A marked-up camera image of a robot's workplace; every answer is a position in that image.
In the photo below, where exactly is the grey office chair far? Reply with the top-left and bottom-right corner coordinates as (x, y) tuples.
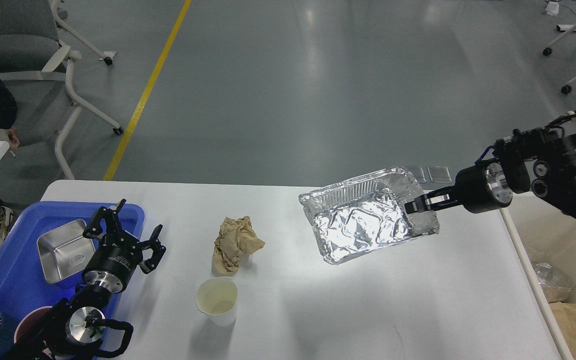
(48, 0), (115, 67)

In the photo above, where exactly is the pink mug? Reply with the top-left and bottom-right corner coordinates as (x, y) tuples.
(13, 306), (53, 344)

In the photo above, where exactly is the aluminium foil container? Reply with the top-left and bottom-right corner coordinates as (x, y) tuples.
(298, 167), (441, 265)

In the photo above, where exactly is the grey office chair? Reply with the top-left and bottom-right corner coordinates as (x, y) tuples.
(0, 0), (124, 180)
(48, 0), (115, 67)

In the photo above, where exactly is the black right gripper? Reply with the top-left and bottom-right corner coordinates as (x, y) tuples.
(404, 162), (514, 215)

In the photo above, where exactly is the floor outlet cover right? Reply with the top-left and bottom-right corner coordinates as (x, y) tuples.
(426, 165), (453, 183)

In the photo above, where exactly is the white paper cup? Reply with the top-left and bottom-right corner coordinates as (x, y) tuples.
(195, 276), (239, 327)

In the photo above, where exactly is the white plastic bin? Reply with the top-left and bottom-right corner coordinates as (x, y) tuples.
(500, 193), (576, 360)

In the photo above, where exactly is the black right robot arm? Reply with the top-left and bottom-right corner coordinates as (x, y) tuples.
(404, 111), (576, 219)

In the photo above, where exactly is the grey office chair near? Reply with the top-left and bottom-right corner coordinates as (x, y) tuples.
(0, 0), (124, 180)

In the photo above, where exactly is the blue plastic tray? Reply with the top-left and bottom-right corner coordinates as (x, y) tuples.
(0, 201), (146, 360)

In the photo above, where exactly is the floor outlet cover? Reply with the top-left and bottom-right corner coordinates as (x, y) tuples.
(409, 166), (427, 184)
(426, 165), (453, 183)

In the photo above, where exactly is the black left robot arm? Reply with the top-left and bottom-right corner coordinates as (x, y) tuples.
(2, 199), (167, 360)

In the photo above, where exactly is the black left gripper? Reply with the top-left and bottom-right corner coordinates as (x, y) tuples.
(82, 199), (167, 294)

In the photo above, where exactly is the clear plastic bag in bin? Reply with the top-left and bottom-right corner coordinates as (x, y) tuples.
(531, 262), (576, 303)

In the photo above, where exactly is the floor outlet cover left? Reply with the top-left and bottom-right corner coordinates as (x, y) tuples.
(409, 166), (427, 184)

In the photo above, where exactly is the white power adapter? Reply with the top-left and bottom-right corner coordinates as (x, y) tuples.
(545, 1), (560, 17)

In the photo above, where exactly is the crumpled brown paper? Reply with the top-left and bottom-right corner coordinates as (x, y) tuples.
(212, 216), (266, 275)

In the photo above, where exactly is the stainless steel rectangular tray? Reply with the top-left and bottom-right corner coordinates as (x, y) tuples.
(36, 219), (96, 289)

